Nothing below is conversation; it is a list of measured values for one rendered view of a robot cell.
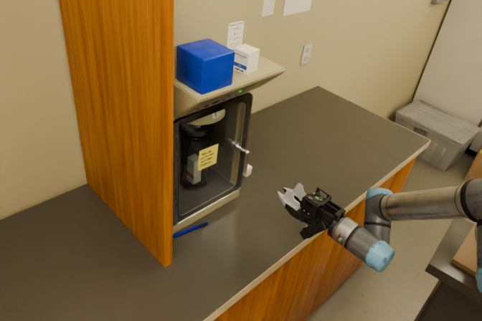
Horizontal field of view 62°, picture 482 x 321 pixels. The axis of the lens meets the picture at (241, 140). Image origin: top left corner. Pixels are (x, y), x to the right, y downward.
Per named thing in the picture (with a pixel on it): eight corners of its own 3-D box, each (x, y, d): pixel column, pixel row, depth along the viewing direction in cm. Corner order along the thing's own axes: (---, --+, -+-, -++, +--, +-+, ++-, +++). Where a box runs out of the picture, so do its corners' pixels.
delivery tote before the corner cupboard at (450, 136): (383, 141, 369) (394, 111, 350) (405, 127, 394) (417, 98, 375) (446, 176, 335) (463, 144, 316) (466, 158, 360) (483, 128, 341)
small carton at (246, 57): (231, 69, 108) (233, 47, 105) (242, 64, 112) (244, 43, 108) (246, 75, 106) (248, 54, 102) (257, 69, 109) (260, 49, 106)
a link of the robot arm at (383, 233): (393, 231, 119) (389, 225, 110) (391, 270, 116) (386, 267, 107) (366, 228, 123) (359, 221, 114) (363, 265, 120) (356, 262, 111)
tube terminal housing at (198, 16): (127, 195, 145) (108, -29, 101) (197, 163, 165) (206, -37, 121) (168, 237, 131) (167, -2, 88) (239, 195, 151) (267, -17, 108)
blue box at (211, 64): (176, 79, 100) (176, 44, 95) (206, 70, 106) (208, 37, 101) (201, 95, 94) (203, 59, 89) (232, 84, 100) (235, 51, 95)
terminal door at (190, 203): (171, 226, 129) (171, 120, 106) (239, 187, 147) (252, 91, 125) (172, 227, 128) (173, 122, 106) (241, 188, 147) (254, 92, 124)
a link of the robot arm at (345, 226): (356, 238, 113) (339, 254, 108) (342, 229, 116) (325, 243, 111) (363, 220, 109) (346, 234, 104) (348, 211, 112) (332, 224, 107)
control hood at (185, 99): (167, 115, 105) (167, 80, 99) (253, 84, 124) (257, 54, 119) (195, 135, 98) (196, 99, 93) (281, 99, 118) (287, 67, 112)
